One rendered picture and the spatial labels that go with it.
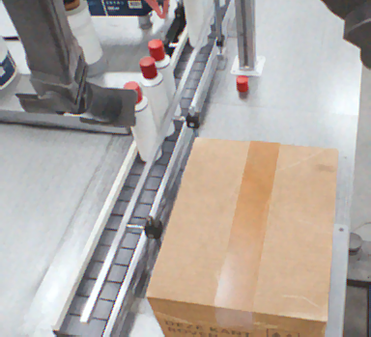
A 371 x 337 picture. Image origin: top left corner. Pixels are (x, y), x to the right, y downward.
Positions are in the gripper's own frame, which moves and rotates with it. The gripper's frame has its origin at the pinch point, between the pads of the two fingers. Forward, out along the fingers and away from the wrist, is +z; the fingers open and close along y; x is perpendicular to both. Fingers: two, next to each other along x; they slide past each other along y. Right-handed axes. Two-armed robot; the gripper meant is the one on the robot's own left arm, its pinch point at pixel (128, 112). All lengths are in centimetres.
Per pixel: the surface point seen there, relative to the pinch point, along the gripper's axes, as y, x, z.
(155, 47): 0.2, -15.4, 11.4
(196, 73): -1.4, -15.5, 38.6
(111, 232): 3.5, 24.5, 3.9
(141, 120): 0.1, 0.7, 7.0
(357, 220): -53, 27, 120
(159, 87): -1.5, -7.1, 11.7
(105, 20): 33, -33, 52
